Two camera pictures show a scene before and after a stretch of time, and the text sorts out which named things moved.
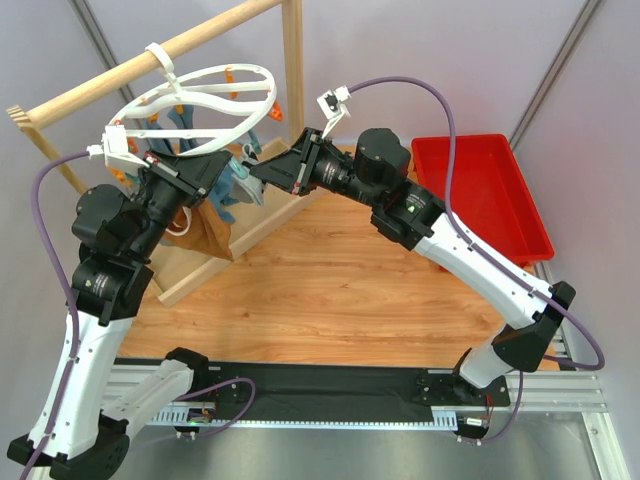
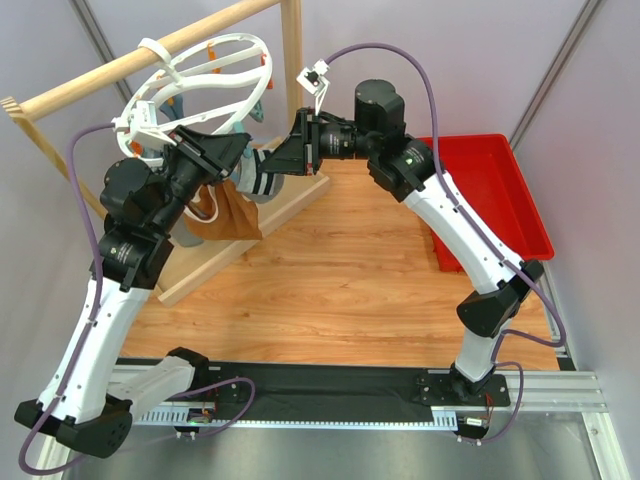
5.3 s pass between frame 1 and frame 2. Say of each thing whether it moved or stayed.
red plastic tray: stayed
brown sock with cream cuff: moved
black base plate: stayed
